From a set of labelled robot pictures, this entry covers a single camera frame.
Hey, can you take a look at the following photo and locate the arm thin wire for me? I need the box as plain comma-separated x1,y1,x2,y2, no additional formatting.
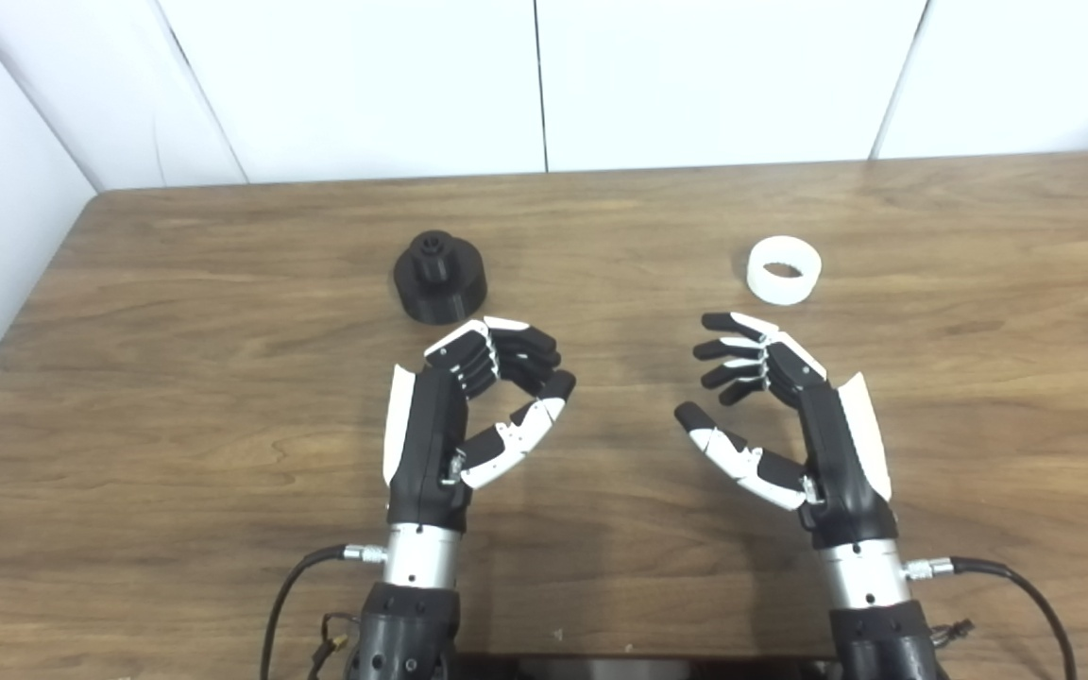
306,612,361,680
926,619,977,653

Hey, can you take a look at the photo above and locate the right arm thin wire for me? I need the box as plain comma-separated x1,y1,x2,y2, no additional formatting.
926,619,977,653

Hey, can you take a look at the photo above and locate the dark robot torso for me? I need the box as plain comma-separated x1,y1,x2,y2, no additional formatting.
454,654,842,680

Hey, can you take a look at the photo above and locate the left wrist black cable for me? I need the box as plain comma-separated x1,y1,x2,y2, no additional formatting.
259,543,386,680

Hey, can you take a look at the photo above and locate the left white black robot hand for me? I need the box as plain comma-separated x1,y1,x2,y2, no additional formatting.
382,316,577,532

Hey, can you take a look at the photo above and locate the round black plastic part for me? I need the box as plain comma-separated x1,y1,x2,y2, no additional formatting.
393,229,489,326

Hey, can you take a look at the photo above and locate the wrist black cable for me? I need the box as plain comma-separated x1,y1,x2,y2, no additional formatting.
903,555,1077,680
259,543,386,680

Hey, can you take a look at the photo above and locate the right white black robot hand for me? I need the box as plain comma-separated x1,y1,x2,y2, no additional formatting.
674,312,896,550

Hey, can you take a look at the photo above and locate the white plastic ring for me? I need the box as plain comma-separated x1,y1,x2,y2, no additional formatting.
746,235,823,307

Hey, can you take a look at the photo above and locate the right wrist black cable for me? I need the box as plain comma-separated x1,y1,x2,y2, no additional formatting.
903,555,1077,680

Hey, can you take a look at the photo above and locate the left arm thin wire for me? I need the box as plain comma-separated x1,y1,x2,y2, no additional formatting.
306,612,361,680

